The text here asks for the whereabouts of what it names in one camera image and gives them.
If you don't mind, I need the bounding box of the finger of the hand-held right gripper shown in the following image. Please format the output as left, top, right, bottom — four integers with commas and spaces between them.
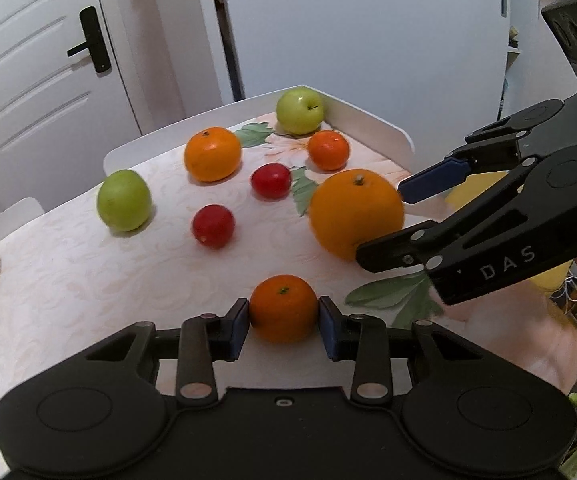
399, 100, 564, 206
356, 157, 539, 273

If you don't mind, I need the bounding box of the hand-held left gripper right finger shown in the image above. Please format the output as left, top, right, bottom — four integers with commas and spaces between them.
319, 296, 489, 406

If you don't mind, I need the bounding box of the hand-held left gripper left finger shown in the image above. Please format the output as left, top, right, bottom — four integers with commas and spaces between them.
86, 298, 249, 408

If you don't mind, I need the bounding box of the small mandarin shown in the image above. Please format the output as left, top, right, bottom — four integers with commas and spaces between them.
308, 130, 350, 171
249, 274, 318, 345

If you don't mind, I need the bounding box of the large orange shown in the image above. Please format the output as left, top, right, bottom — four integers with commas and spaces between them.
309, 169, 405, 262

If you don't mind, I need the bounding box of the green apple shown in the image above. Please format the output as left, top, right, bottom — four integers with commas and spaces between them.
97, 169, 152, 232
276, 87, 325, 136

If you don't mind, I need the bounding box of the yellow plastic container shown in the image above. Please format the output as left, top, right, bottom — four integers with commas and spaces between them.
443, 170, 577, 291

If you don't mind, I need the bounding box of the red tomato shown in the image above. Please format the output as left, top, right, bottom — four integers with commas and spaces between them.
251, 163, 292, 199
192, 204, 236, 249

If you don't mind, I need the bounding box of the pink cloth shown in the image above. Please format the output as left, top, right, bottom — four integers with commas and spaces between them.
439, 280, 577, 403

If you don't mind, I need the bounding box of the white refrigerator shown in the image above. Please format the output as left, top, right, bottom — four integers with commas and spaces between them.
213, 0, 577, 161

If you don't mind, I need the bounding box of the medium orange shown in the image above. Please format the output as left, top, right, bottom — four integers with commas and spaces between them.
184, 127, 242, 183

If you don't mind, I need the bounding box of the white tray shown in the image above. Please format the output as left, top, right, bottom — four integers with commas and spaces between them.
0, 197, 45, 242

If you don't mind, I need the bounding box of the white panelled door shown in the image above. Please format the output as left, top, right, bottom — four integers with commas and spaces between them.
0, 0, 144, 221

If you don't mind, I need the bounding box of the black door handle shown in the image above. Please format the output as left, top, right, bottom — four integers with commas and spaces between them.
67, 6, 112, 73

